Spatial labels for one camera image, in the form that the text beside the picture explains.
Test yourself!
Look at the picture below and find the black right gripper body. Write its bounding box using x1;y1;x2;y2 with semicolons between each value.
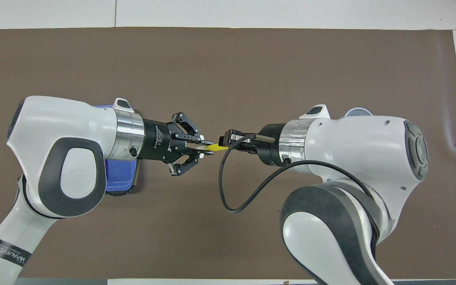
258;124;286;167

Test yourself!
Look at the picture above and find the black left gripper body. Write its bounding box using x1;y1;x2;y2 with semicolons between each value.
144;119;175;163

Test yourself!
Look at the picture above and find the yellow marker pen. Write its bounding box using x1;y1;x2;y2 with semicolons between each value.
196;143;229;153

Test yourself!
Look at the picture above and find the blue plastic tray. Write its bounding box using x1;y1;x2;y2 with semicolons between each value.
93;104;141;197

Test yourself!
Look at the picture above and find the brown table mat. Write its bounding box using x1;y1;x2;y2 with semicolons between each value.
0;27;456;279

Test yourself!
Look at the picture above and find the translucent plastic cup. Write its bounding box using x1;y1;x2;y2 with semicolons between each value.
344;107;373;118

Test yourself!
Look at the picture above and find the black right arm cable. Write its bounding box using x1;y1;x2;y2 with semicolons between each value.
218;134;376;213

